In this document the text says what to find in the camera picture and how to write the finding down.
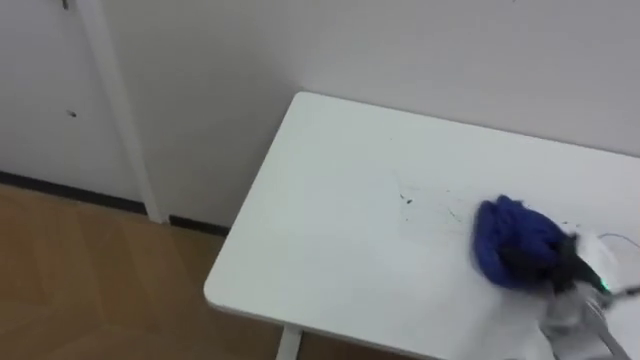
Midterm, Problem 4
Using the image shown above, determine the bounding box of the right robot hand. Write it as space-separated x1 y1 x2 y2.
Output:
499 232 624 297

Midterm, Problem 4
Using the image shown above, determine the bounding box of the blue cloth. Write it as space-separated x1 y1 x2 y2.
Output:
469 193 581 291

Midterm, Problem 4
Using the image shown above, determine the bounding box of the white desk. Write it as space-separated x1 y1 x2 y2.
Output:
203 90 640 360

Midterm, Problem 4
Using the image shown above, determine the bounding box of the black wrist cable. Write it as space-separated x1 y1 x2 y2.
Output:
597 232 640 299

